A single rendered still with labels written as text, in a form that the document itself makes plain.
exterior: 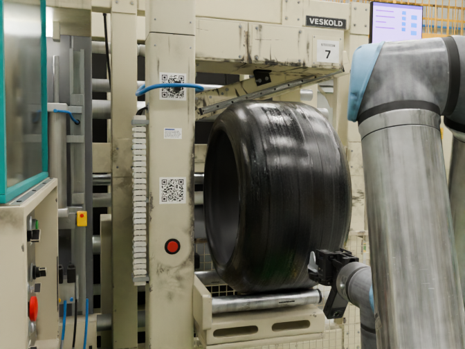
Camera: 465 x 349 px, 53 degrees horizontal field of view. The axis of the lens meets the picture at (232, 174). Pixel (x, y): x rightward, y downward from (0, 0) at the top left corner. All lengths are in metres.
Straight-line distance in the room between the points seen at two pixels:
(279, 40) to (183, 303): 0.96
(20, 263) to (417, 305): 0.48
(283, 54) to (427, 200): 1.16
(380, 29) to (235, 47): 3.71
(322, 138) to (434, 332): 0.77
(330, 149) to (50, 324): 0.82
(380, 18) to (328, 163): 4.12
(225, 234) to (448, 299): 1.16
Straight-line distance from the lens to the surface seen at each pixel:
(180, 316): 1.41
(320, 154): 1.26
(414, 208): 0.65
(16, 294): 0.62
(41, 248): 1.15
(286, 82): 1.87
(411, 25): 5.49
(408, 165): 0.66
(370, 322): 1.01
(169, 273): 1.37
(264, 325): 1.38
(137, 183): 1.34
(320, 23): 2.18
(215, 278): 1.62
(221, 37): 1.67
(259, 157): 1.21
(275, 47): 1.73
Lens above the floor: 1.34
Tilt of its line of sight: 3 degrees down
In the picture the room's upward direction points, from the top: 1 degrees clockwise
